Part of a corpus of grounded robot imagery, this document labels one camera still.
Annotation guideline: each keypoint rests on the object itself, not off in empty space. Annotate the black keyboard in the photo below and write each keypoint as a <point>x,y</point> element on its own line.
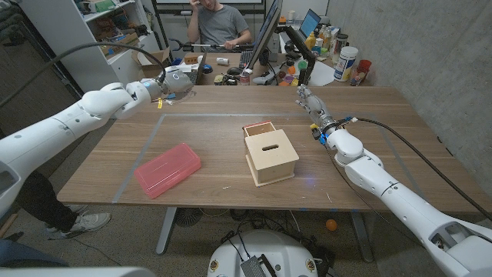
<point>245,59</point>

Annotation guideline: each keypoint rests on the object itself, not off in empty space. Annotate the red lidded jar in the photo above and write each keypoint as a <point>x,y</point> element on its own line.
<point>361,71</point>

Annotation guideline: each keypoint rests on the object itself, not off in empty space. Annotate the white shelf unit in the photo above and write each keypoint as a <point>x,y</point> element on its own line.
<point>65,23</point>

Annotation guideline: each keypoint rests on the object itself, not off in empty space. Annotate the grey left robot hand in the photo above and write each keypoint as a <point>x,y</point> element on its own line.
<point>178,82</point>

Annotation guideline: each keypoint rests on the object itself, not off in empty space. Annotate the black computer monitor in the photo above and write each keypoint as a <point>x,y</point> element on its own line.
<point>265,31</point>

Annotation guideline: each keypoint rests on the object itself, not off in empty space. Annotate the round black floor fan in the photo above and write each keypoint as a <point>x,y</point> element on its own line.
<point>187,216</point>

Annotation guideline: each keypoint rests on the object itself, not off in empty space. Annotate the seated person grey shirt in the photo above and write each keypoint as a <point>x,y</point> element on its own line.
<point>223,25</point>

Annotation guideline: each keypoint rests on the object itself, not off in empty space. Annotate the whiteboard with black frame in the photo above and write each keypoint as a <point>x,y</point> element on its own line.
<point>238,1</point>

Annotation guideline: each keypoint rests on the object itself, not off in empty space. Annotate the dark jar black lid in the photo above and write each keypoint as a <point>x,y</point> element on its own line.
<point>340,42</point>

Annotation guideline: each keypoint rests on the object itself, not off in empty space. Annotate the yellow mustard bottle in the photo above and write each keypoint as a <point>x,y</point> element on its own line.
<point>310,41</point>

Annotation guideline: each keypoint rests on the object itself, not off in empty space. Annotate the orange ball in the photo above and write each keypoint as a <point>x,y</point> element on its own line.
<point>331,225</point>

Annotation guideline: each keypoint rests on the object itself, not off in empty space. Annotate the grey table leg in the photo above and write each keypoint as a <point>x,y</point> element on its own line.
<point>361,234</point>
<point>165,231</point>

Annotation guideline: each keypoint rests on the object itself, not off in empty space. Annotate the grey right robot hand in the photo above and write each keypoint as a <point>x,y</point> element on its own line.
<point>316,111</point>

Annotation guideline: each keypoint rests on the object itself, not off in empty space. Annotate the white canister blue label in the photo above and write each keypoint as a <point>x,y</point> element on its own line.
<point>344,63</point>

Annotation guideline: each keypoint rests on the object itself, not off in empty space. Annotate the wooden drawer box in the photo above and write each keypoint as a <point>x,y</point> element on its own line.
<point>271,157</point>

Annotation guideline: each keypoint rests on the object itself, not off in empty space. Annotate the pink plastic tray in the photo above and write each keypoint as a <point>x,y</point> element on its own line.
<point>167,169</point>

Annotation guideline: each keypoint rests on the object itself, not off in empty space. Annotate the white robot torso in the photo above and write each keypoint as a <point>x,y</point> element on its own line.
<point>284,254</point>

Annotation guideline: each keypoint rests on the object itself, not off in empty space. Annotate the black open laptop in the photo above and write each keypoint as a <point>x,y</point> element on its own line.
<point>199,73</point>

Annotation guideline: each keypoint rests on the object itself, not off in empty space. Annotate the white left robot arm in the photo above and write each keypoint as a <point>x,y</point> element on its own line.
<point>77,119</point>

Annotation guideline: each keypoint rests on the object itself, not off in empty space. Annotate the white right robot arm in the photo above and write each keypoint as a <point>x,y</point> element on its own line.
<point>373,173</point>

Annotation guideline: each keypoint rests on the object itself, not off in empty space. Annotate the black grabber stick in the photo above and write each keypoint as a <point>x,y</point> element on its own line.
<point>203,45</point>

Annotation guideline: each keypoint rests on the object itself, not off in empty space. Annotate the standing person black trousers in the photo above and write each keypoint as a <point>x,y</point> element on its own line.
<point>46,207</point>

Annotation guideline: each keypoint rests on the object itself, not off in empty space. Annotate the open cardboard box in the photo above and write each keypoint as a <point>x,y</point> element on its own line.
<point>151,69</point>

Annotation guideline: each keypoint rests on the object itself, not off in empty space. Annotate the small blue round object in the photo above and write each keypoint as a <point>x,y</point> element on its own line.
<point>207,69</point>

